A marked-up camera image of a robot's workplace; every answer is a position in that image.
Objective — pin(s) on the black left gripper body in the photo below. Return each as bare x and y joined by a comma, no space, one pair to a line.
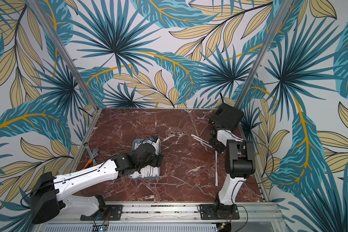
155,161

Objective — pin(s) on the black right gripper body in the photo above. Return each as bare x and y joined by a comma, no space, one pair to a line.
216,143

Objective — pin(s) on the blue plastic storage tray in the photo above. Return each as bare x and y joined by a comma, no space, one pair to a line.
157,146

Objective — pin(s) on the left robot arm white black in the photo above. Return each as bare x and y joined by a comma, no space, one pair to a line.
55,195

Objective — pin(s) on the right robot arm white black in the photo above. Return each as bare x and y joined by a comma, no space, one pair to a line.
239,165

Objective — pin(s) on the black box with antenna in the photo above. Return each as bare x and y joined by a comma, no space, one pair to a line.
226,117

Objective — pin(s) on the white wrapped straw on table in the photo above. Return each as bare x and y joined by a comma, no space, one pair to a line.
202,141

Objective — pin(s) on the white wrapped straw in tray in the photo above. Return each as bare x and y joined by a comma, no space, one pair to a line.
147,172

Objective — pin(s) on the long white wrapped straw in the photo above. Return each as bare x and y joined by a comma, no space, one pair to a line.
216,166

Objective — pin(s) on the green circuit board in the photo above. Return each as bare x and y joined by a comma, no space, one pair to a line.
99,228

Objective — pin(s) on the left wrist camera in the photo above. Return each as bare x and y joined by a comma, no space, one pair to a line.
153,139

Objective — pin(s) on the orange handled adjustable wrench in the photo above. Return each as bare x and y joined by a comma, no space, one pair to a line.
92,154

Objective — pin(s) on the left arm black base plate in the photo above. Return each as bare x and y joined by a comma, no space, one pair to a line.
110,213

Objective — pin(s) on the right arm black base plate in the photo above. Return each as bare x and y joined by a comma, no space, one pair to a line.
222,212

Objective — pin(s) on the aluminium front rail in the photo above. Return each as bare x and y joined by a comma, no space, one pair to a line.
174,217

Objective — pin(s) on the left aluminium frame post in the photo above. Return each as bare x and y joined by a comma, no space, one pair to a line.
54,37

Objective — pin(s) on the aluminium frame post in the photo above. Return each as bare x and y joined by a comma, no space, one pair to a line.
264,48
54,37

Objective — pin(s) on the right aluminium frame post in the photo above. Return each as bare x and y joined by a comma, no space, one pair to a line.
264,48

